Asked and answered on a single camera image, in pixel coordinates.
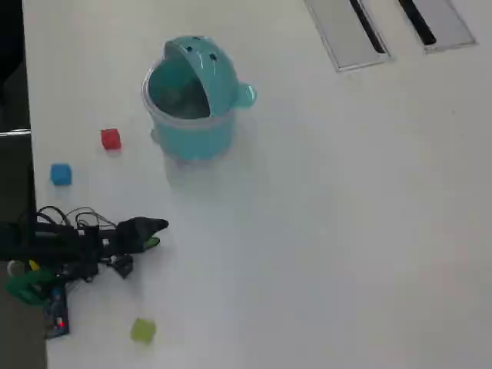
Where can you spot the teal whale-shaped bin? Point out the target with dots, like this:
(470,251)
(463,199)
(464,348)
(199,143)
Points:
(192,142)

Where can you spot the green lego block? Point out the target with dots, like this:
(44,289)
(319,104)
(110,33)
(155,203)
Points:
(143,330)

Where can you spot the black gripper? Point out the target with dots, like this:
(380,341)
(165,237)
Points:
(121,246)

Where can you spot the blue controller circuit board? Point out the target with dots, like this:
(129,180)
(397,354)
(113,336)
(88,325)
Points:
(57,311)

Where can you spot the red lego block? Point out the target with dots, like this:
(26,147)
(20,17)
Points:
(110,139)

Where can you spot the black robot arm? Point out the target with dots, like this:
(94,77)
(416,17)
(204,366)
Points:
(57,238)

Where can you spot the green table clamp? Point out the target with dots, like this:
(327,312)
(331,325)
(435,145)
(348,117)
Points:
(27,286)

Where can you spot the blue lego block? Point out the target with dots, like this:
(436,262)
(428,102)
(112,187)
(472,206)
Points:
(60,174)

